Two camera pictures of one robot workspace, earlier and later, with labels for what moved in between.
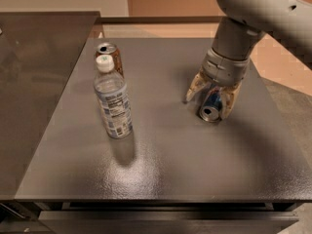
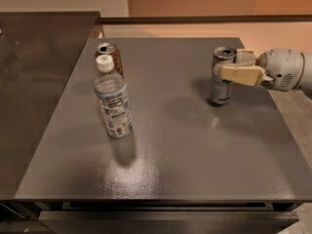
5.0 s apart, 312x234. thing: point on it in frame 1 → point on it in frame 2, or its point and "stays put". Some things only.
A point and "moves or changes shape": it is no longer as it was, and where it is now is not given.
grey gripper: [223, 67] → [282, 68]
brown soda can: [110, 49] stays put
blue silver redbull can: [211, 108] moves or changes shape
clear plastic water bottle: [111, 92] stays put
